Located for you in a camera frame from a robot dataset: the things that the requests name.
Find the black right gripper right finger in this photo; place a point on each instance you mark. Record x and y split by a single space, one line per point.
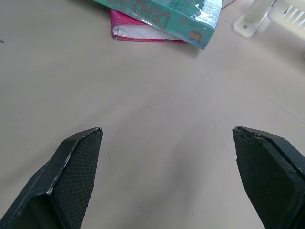
269 176

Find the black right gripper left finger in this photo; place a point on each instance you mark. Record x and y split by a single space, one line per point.
62 181

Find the white plastic rack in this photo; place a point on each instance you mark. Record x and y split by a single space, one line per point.
269 14

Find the pink paperback book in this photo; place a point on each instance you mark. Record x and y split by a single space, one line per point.
133 29

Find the teal paperback book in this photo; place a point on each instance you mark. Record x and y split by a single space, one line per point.
171 14

